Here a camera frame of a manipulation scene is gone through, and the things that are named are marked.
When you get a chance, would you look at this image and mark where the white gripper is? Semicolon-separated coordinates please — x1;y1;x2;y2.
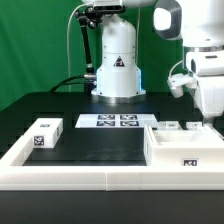
186;50;224;118

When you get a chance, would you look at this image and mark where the white cabinet door piece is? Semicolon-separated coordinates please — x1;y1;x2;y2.
158;121;181;130
186;122;203;130

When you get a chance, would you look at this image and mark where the white cabinet body box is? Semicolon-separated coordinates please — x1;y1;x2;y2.
144;126;224;167

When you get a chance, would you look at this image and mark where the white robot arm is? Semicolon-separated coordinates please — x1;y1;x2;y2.
82;0;224;118

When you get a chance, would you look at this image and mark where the white flat marker plate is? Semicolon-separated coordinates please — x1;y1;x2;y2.
75;114;158;128

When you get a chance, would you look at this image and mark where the white block with markers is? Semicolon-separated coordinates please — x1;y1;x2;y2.
32;118;63;148

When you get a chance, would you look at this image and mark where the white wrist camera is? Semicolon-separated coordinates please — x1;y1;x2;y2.
167;73;195;98

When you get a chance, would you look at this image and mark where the black camera on mount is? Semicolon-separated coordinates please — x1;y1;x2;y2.
87;5;126;14

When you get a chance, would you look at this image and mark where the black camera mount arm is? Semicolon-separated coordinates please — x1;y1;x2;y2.
75;10;102;74

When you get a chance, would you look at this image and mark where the white cable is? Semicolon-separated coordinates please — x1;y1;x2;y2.
66;3;88;93

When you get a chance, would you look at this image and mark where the black cable bundle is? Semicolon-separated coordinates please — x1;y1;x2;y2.
49;75;98;93

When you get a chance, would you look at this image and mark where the white U-shaped border frame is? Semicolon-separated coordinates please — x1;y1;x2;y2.
0;135;224;191

